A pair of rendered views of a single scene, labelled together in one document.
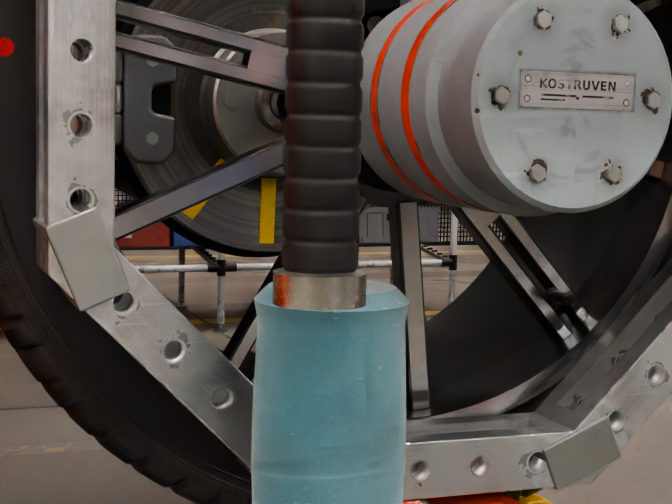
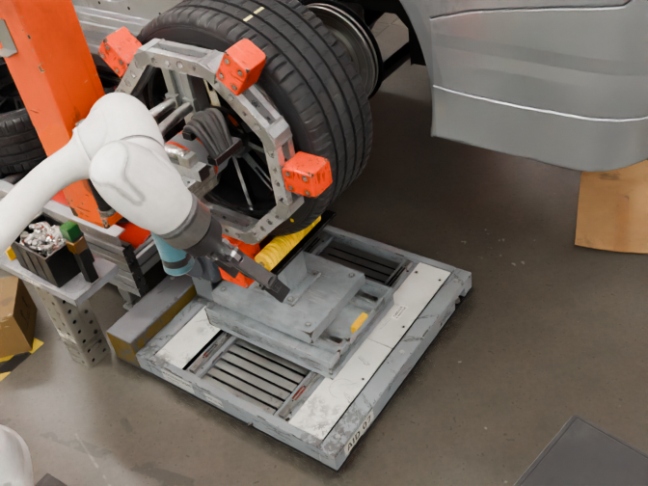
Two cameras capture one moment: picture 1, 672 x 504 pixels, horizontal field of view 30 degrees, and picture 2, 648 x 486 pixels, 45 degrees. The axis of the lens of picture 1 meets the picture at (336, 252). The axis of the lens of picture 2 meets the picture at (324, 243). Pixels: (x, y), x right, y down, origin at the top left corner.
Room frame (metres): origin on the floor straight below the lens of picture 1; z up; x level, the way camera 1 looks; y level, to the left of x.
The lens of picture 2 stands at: (0.27, -1.70, 1.90)
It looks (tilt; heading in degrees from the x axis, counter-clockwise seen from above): 40 degrees down; 62
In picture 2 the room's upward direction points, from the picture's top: 10 degrees counter-clockwise
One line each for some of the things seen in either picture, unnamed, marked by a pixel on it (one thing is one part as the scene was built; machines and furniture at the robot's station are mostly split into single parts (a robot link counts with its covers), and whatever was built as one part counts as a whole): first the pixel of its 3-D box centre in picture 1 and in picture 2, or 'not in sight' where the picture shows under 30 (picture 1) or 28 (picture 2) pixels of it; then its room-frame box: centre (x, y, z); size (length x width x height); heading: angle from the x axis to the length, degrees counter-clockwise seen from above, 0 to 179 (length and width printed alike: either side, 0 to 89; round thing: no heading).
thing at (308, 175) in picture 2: not in sight; (307, 175); (0.98, -0.37, 0.85); 0.09 x 0.08 x 0.07; 110
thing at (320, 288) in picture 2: not in sight; (282, 259); (1.02, -0.01, 0.32); 0.40 x 0.30 x 0.28; 110
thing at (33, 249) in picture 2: not in sight; (50, 248); (0.45, 0.32, 0.52); 0.20 x 0.14 x 0.13; 107
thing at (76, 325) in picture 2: not in sight; (70, 311); (0.42, 0.38, 0.21); 0.10 x 0.10 x 0.42; 20
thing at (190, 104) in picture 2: not in sight; (184, 118); (0.78, -0.21, 1.03); 0.19 x 0.18 x 0.11; 20
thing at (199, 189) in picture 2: not in sight; (195, 182); (0.73, -0.30, 0.93); 0.09 x 0.05 x 0.05; 20
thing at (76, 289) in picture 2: not in sight; (51, 263); (0.43, 0.36, 0.44); 0.43 x 0.17 x 0.03; 110
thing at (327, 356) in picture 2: not in sight; (299, 306); (1.03, -0.04, 0.13); 0.50 x 0.36 x 0.10; 110
